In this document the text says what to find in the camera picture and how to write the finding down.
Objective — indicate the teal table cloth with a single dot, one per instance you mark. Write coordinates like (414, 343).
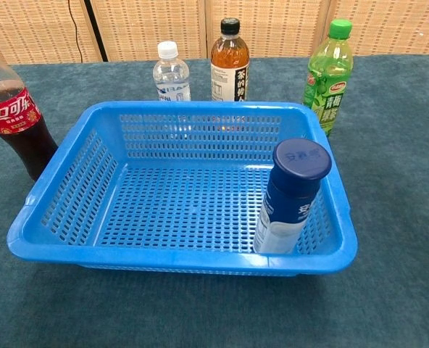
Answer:
(200, 311)

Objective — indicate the blue perforated plastic basket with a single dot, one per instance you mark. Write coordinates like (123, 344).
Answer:
(163, 255)

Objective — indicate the blue and white milk bottle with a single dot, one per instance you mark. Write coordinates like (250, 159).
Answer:
(290, 195)

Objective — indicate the cola bottle red label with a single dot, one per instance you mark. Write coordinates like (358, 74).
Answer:
(19, 119)

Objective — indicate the clear water bottle white cap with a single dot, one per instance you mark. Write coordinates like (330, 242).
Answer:
(171, 76)

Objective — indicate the woven bamboo folding screen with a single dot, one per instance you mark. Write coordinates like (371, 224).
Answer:
(145, 25)

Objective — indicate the green tea bottle green cap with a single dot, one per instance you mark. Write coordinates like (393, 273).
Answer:
(328, 83)

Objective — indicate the amber tea bottle black cap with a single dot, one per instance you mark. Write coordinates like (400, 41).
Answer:
(229, 58)

